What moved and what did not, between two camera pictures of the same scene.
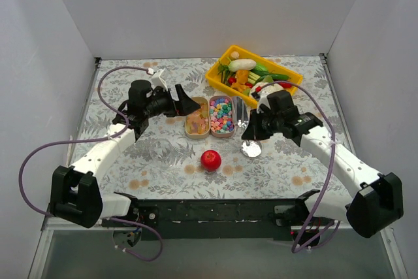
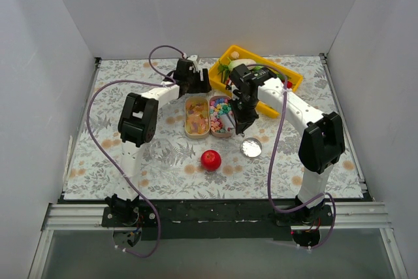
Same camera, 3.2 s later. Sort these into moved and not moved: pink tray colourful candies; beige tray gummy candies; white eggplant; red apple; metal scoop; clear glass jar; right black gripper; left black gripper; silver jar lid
Moved: left black gripper; right black gripper; metal scoop
Not moved: clear glass jar; silver jar lid; red apple; white eggplant; beige tray gummy candies; pink tray colourful candies
